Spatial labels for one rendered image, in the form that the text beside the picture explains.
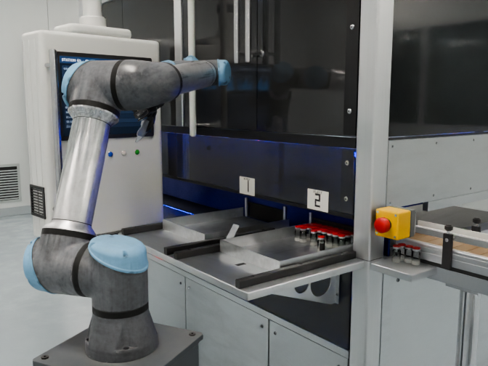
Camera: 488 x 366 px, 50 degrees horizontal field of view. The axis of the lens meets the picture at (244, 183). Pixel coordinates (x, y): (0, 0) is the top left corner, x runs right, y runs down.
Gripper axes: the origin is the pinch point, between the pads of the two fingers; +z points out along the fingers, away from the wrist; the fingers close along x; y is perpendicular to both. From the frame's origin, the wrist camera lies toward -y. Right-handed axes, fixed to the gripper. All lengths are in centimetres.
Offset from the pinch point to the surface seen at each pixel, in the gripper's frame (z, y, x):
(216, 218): -4.3, -8.3, 45.6
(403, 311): -49, 16, 96
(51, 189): 33.4, 8.9, 3.7
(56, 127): 16.4, 10.0, -11.4
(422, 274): -62, 33, 83
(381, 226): -61, 34, 66
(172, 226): 0.4, 12.4, 38.4
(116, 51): -4.8, -19.8, -27.0
